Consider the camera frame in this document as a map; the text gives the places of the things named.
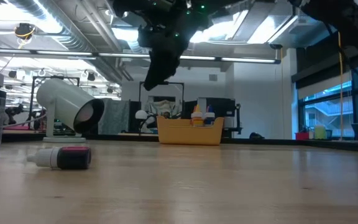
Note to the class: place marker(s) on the overhead light bar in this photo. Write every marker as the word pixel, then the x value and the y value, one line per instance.
pixel 197 58

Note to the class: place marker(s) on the red storage bin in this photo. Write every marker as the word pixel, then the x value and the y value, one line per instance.
pixel 302 136

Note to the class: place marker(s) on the black frame clamp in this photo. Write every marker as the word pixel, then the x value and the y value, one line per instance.
pixel 256 136

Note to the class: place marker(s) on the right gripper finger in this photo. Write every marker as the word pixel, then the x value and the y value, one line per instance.
pixel 162 68

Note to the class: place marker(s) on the large blue food coloring bottle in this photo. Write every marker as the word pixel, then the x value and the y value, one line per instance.
pixel 209 117

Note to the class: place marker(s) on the yellow-green container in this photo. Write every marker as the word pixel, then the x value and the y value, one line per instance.
pixel 320 132

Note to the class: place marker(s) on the white round lamp head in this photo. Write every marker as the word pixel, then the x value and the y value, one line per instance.
pixel 141 114

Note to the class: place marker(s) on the small pink food coloring bottle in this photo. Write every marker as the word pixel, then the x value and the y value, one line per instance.
pixel 73 158

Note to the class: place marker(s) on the large yellow food coloring bottle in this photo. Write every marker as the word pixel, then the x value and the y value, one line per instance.
pixel 197 118

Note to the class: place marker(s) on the black ceiling fixture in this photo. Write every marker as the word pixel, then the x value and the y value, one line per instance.
pixel 24 31

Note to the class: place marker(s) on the yellow plastic bin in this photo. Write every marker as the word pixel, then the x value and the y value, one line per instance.
pixel 188 133

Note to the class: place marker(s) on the black aluminium table frame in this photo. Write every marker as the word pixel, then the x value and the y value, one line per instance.
pixel 322 144

